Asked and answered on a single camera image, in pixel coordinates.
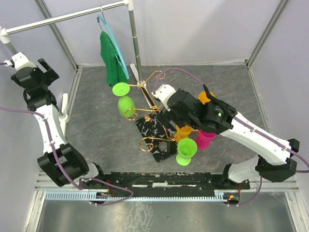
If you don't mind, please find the silver white clothes rail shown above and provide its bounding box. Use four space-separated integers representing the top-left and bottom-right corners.
0 0 141 82

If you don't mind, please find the pink wine glass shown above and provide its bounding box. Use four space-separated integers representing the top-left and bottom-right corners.
195 130 216 150

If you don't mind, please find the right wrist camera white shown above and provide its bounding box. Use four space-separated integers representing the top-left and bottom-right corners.
152 84 176 105

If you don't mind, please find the gold wine glass rack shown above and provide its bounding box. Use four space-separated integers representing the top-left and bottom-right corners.
125 71 177 163

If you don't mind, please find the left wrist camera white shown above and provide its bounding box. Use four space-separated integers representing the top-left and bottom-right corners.
4 52 37 71

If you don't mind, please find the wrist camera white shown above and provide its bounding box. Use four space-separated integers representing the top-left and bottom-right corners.
152 84 176 105
4 52 37 71

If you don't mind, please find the orange wine glass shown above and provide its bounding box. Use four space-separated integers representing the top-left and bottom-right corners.
174 126 192 143
198 91 211 104

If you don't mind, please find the lime green wine glass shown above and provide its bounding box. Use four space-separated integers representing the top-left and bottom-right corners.
112 82 136 118

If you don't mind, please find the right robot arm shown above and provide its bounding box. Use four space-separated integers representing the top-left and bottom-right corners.
152 85 299 189

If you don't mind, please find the green cloth on hanger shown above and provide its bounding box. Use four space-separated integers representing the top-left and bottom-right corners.
99 31 128 87

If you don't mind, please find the light blue cable duct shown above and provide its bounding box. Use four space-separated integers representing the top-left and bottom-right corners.
45 191 227 203

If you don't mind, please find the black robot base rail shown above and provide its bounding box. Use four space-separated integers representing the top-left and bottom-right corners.
103 172 250 198

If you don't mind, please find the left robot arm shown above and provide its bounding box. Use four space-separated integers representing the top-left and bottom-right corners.
11 52 107 189

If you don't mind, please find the teal wire clothes hanger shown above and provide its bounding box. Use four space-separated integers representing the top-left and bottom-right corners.
97 6 129 80

